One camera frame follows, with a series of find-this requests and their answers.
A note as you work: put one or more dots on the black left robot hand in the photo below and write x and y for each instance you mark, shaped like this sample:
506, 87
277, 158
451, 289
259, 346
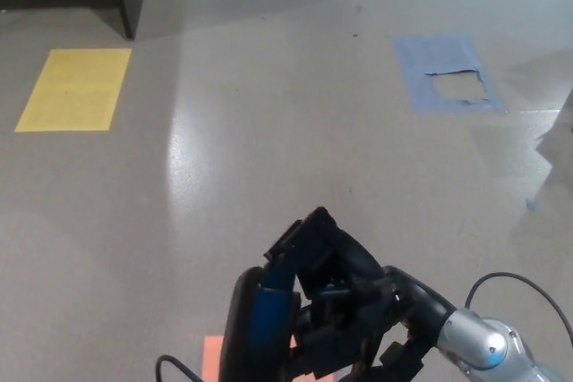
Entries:
255, 328

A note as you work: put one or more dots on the small blue tape scrap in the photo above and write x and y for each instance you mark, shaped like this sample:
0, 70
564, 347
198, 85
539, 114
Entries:
532, 204

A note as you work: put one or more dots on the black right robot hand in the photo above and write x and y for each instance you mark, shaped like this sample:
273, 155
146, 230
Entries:
416, 301

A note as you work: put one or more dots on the yellow paper sheet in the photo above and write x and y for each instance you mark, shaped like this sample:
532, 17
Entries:
74, 91

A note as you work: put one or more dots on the black phone stand tripod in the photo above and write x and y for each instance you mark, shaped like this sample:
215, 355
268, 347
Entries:
327, 310

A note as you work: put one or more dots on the orange paper sheet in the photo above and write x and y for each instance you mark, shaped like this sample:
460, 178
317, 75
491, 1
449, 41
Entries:
214, 359

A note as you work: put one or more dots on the grey furniture panel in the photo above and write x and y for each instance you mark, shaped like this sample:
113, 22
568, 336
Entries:
567, 140

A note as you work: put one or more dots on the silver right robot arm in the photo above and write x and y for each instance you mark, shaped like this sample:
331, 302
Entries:
488, 342

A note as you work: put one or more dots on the torn blue paper sheet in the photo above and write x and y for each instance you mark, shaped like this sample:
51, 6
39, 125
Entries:
430, 53

